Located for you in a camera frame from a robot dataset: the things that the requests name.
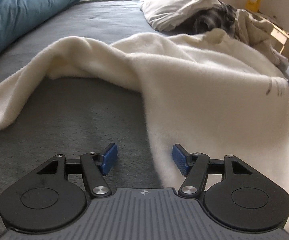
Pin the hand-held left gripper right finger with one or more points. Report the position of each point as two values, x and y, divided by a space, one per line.
179 158

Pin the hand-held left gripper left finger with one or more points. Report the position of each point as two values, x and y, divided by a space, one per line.
109 158

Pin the cream fleece sweater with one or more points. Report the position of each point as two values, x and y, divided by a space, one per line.
209 92

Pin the light grey shirt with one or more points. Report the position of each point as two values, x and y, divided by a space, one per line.
279 58

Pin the light wooden desk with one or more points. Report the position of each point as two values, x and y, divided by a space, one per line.
287 40

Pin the grey bed blanket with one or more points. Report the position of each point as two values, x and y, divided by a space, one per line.
84 120

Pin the beige linen shirt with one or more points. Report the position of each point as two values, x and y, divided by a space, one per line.
254 27

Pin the yellow box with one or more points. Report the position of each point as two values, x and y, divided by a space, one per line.
253 1

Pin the dark plaid shirt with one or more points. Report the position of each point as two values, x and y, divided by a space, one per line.
214 17

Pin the teal pillow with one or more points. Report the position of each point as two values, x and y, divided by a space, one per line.
22 12

